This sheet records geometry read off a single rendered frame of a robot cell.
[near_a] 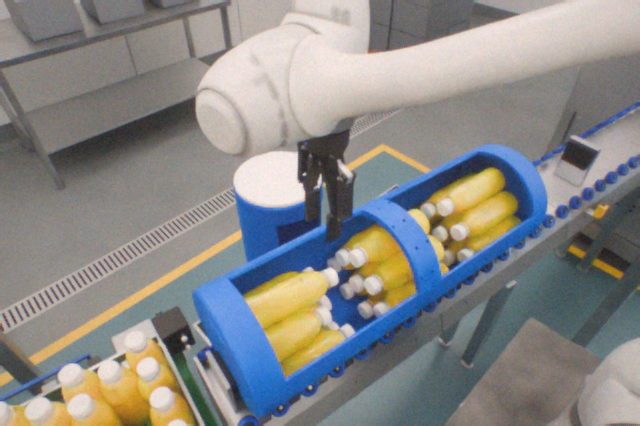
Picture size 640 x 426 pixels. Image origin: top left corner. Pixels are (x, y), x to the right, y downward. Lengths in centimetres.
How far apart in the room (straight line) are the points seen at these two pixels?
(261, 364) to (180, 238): 200
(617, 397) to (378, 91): 61
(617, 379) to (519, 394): 24
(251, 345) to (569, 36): 63
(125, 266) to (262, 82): 232
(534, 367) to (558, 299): 158
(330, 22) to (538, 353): 84
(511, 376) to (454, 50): 77
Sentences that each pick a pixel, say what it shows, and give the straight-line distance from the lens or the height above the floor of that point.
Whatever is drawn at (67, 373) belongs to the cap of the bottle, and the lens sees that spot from 99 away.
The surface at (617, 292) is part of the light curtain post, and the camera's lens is 206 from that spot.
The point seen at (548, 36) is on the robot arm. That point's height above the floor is 173.
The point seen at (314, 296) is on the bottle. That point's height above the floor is 116.
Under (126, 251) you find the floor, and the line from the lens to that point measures 276.
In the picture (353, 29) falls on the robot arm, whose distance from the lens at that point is 56.
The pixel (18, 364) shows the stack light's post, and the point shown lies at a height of 94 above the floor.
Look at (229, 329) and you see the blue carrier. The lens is 78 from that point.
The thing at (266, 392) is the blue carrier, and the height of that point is 113.
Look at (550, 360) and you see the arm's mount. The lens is 110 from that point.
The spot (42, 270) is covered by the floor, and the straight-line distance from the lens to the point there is 289.
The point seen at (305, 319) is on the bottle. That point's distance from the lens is 87.
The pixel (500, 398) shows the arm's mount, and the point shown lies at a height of 101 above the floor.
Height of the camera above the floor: 188
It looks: 44 degrees down
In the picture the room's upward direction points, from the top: straight up
